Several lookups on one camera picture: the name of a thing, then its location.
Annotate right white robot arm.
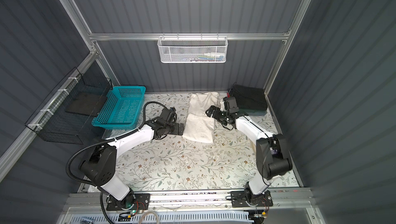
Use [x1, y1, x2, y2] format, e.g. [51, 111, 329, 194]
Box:
[205, 97, 293, 197]

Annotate items in mesh basket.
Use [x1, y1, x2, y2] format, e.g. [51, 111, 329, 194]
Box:
[179, 53, 226, 63]

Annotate black wire wall basket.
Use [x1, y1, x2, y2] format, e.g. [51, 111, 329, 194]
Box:
[25, 66, 113, 145]

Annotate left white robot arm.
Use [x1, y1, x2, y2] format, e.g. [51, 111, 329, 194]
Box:
[79, 107, 184, 201]

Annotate teal plastic laundry basket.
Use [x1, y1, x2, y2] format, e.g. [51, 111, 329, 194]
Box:
[91, 86, 146, 130]

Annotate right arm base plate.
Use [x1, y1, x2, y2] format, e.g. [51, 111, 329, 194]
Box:
[226, 191, 273, 208]

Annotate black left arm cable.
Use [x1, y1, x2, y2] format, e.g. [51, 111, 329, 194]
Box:
[65, 101, 169, 224]

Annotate white vented cable duct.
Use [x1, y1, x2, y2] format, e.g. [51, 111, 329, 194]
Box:
[67, 211, 253, 224]

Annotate folded dark t shirt stack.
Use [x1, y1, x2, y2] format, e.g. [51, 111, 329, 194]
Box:
[227, 84, 268, 116]

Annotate aluminium frame rail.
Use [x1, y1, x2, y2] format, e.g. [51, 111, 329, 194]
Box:
[88, 33, 289, 41]

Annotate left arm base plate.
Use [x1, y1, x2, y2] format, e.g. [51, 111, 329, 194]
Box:
[106, 193, 151, 211]

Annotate white mesh wall basket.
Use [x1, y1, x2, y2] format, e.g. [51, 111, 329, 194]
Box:
[157, 39, 229, 64]

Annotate white t shirt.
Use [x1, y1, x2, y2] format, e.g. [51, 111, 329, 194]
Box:
[183, 92, 219, 143]

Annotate black pad in wire basket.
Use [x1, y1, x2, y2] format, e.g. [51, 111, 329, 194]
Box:
[66, 92, 107, 117]

